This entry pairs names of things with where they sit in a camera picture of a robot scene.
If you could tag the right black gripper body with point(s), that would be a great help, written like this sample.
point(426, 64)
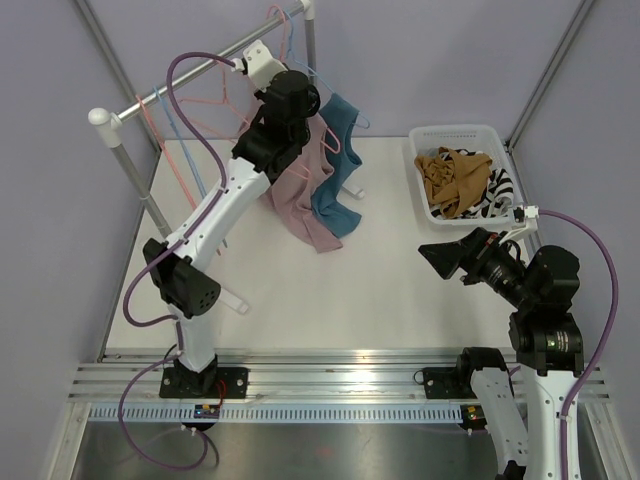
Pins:
point(473, 260)

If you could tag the black white striped tank top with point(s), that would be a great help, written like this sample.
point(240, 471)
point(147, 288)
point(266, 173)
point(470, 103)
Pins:
point(496, 199)

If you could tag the mustard tank top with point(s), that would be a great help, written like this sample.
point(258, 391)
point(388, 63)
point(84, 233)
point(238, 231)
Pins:
point(454, 180)

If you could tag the mauve pink tank top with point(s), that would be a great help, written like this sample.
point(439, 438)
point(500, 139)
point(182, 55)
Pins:
point(290, 197)

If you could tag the pink hanger of mauve top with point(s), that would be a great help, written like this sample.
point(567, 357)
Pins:
point(303, 101)

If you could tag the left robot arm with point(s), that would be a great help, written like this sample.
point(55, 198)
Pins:
point(273, 141)

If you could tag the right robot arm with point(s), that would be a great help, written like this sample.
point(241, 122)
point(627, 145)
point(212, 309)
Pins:
point(548, 345)

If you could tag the teal blue tank top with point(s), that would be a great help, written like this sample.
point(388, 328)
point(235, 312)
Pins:
point(340, 117)

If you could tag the blue hanger of teal top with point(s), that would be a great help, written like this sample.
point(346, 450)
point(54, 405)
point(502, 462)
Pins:
point(325, 85)

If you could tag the white plastic basket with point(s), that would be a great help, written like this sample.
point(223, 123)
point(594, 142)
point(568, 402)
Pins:
point(473, 138)

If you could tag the metal clothes rack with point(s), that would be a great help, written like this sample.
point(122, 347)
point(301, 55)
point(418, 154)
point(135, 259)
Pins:
point(108, 123)

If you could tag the white slotted cable duct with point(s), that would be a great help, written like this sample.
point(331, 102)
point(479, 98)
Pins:
point(272, 413)

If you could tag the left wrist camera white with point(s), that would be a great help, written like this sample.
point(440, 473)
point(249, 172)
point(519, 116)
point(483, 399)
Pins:
point(259, 65)

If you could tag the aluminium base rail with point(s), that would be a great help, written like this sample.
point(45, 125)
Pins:
point(284, 376)

